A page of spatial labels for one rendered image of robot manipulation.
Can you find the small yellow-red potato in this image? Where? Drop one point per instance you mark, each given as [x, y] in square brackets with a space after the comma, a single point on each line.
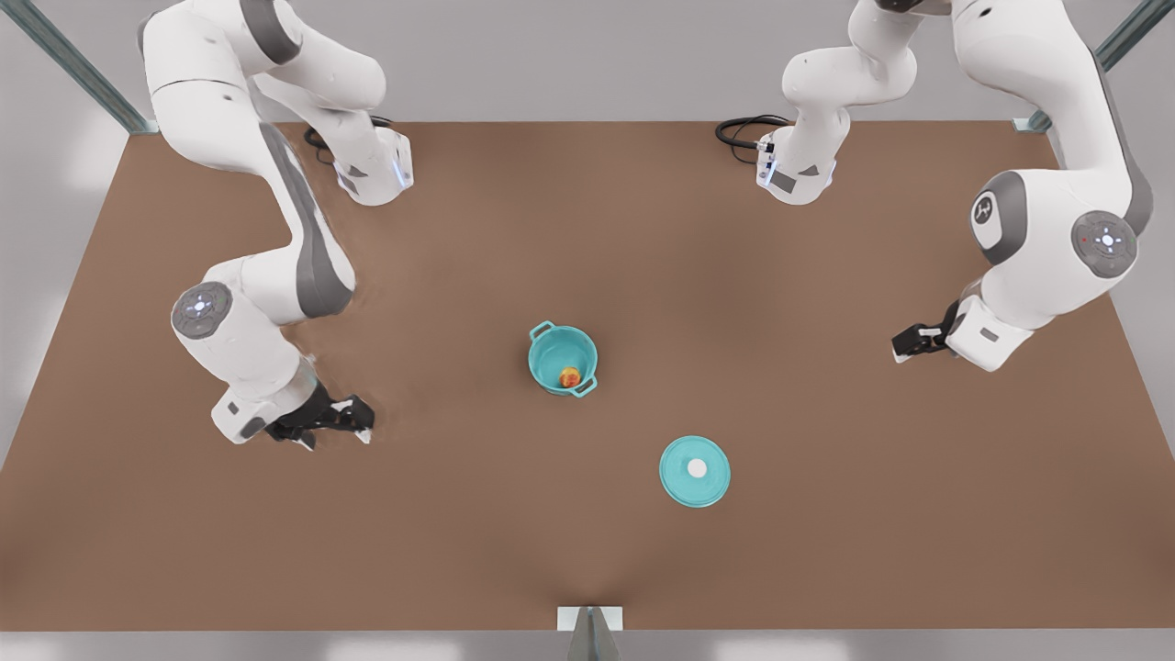
[570, 376]

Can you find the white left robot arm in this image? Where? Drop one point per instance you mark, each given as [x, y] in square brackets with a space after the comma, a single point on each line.
[1037, 138]

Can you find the silver frame post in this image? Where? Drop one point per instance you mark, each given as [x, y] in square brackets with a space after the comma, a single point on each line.
[1092, 64]
[589, 633]
[73, 64]

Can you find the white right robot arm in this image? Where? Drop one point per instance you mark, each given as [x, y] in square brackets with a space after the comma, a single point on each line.
[220, 110]

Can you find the teal lid with white knob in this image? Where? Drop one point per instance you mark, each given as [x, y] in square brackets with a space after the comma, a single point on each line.
[694, 471]

